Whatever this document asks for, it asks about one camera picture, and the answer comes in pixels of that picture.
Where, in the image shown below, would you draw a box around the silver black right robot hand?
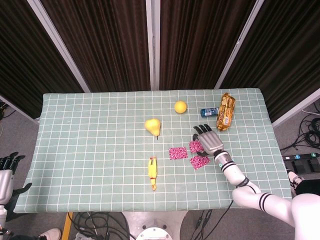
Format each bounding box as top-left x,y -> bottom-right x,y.
192,123 -> 225,158

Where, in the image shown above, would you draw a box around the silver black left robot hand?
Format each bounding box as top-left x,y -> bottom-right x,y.
0,151 -> 33,205

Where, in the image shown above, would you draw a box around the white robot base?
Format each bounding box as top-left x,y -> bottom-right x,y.
121,211 -> 189,240

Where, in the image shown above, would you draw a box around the blue drink can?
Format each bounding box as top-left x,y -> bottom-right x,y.
200,107 -> 220,118

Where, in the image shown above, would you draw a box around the gold snack packet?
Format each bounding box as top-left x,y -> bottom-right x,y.
215,92 -> 237,132

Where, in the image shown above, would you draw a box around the yellow ball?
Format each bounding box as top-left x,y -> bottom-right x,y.
174,100 -> 188,115

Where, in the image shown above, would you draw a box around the yellow pear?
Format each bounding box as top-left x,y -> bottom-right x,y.
144,118 -> 162,140

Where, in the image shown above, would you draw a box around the yellow rubber chicken toy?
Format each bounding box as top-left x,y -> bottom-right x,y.
147,156 -> 159,192

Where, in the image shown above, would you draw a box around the plain white sneaker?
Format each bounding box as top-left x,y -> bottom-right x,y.
37,227 -> 62,240

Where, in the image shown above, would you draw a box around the yellow floor tape strip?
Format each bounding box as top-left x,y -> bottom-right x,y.
61,212 -> 74,240

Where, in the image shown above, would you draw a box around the black foot pedal marked 5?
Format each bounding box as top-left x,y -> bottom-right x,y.
282,154 -> 309,173

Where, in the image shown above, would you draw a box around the green white-grid tablecloth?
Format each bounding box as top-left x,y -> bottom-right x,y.
12,87 -> 293,214

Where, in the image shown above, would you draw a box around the white sneaker with black stripes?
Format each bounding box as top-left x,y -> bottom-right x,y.
286,169 -> 305,192

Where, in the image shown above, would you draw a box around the dark white-framed partition panel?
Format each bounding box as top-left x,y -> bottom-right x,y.
41,0 -> 154,92
152,0 -> 259,90
0,0 -> 91,124
214,0 -> 320,129

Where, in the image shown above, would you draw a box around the black foot pedal marked 4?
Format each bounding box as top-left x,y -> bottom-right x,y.
307,152 -> 320,173

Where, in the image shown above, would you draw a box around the black trouser leg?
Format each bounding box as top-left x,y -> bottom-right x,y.
295,179 -> 320,201

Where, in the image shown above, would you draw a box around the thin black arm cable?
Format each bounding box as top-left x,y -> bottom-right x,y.
212,198 -> 235,240

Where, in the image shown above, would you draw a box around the black cable with inline connector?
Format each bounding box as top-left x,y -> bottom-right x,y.
193,209 -> 214,240

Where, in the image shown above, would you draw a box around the tangled black cables with stand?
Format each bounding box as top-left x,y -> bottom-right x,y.
279,115 -> 320,152

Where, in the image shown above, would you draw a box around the black floor cable bundle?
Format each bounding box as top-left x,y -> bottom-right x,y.
67,211 -> 131,240

